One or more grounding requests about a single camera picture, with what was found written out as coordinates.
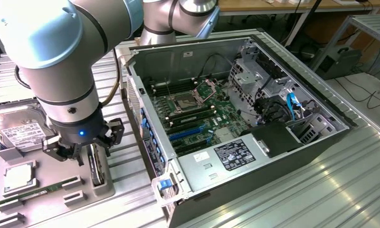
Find silver disk bay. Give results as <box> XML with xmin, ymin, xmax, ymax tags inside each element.
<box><xmin>227</xmin><ymin>56</ymin><xmax>292</xmax><ymax>115</ymax></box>

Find green RAM stick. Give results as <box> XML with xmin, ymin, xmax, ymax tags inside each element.
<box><xmin>0</xmin><ymin>179</ymin><xmax>79</xmax><ymax>206</ymax></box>

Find CPU socket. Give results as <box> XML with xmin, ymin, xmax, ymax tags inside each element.
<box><xmin>167</xmin><ymin>91</ymin><xmax>207</xmax><ymax>114</ymax></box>

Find black plastic shroud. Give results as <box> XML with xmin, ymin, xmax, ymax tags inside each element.
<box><xmin>251</xmin><ymin>122</ymin><xmax>306</xmax><ymax>159</ymax></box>

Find black RAM stick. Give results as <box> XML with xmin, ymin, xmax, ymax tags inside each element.
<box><xmin>167</xmin><ymin>108</ymin><xmax>216</xmax><ymax>124</ymax></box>

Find blue wire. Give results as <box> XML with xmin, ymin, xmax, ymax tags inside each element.
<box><xmin>284</xmin><ymin>92</ymin><xmax>302</xmax><ymax>120</ymax></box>

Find black wire bundle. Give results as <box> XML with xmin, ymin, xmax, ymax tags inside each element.
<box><xmin>252</xmin><ymin>94</ymin><xmax>290</xmax><ymax>124</ymax></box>

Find wooden desk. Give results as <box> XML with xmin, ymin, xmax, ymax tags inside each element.
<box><xmin>218</xmin><ymin>0</ymin><xmax>380</xmax><ymax>18</ymax></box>

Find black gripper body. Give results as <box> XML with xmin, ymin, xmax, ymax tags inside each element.
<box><xmin>48</xmin><ymin>104</ymin><xmax>111</xmax><ymax>146</ymax></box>

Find silver CPU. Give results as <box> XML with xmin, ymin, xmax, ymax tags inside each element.
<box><xmin>3</xmin><ymin>165</ymin><xmax>33</xmax><ymax>190</ymax></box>

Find black RAM slot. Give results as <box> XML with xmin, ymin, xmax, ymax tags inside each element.
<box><xmin>151</xmin><ymin>80</ymin><xmax>195</xmax><ymax>96</ymax></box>

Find hard disk with white label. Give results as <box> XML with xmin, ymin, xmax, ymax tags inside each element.
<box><xmin>0</xmin><ymin>105</ymin><xmax>60</xmax><ymax>153</ymax></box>

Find grey power supply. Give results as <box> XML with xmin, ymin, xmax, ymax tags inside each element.
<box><xmin>178</xmin><ymin>133</ymin><xmax>274</xmax><ymax>193</ymax></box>

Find metal slat shelf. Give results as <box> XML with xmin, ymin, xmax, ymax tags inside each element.
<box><xmin>335</xmin><ymin>13</ymin><xmax>380</xmax><ymax>61</ymax></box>

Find black expansion slot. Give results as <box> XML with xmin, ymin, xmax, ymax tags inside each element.
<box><xmin>172</xmin><ymin>137</ymin><xmax>211</xmax><ymax>153</ymax></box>

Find blue expansion slot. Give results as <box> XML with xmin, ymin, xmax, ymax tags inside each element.
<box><xmin>168</xmin><ymin>125</ymin><xmax>204</xmax><ymax>141</ymax></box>

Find socket cover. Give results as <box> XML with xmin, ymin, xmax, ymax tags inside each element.
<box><xmin>192</xmin><ymin>79</ymin><xmax>222</xmax><ymax>96</ymax></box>

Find grey parts rack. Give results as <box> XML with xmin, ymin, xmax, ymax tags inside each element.
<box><xmin>0</xmin><ymin>99</ymin><xmax>116</xmax><ymax>228</ymax></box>

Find open PC case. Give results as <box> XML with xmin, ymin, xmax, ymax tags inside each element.
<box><xmin>115</xmin><ymin>34</ymin><xmax>354</xmax><ymax>228</ymax></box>

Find silver chipset heat sink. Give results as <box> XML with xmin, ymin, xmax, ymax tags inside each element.
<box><xmin>214</xmin><ymin>127</ymin><xmax>242</xmax><ymax>141</ymax></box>

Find black floor cable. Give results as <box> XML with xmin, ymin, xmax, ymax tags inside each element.
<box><xmin>335</xmin><ymin>77</ymin><xmax>380</xmax><ymax>103</ymax></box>

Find thin black wire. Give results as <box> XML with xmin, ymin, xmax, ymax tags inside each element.
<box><xmin>200</xmin><ymin>53</ymin><xmax>235</xmax><ymax>79</ymax></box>

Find black box on floor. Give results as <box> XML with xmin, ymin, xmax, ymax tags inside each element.
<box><xmin>316</xmin><ymin>47</ymin><xmax>363</xmax><ymax>81</ymax></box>

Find green motherboard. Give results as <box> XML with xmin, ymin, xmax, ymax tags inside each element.
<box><xmin>147</xmin><ymin>77</ymin><xmax>258</xmax><ymax>158</ymax></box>

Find olive arm hose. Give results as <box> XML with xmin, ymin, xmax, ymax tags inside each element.
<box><xmin>13</xmin><ymin>47</ymin><xmax>121</xmax><ymax>105</ymax></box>

